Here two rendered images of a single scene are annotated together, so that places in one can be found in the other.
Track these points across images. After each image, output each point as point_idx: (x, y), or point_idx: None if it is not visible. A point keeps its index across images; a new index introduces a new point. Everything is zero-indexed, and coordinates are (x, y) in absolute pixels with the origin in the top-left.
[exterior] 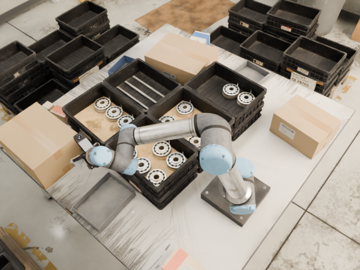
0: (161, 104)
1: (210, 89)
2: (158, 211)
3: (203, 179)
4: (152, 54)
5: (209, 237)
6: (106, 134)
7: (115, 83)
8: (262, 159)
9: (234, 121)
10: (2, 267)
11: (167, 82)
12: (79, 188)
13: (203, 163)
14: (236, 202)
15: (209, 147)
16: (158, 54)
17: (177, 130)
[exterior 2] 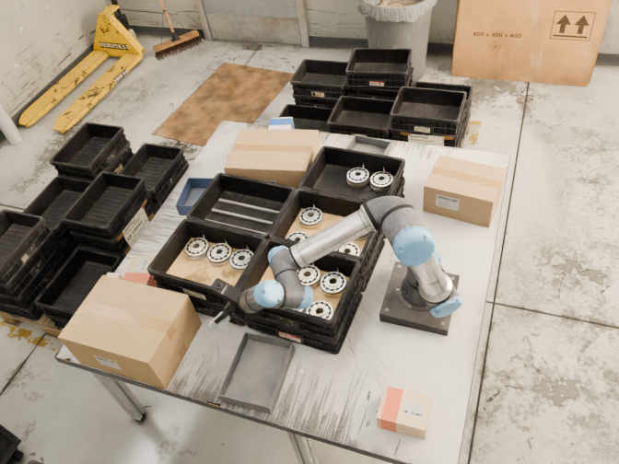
0: (282, 220)
1: (330, 183)
2: (334, 357)
3: (371, 296)
4: (234, 163)
5: (414, 363)
6: None
7: (201, 215)
8: None
9: None
10: None
11: (274, 191)
12: (212, 369)
13: (402, 253)
14: (439, 298)
15: (402, 232)
16: (242, 161)
17: (348, 231)
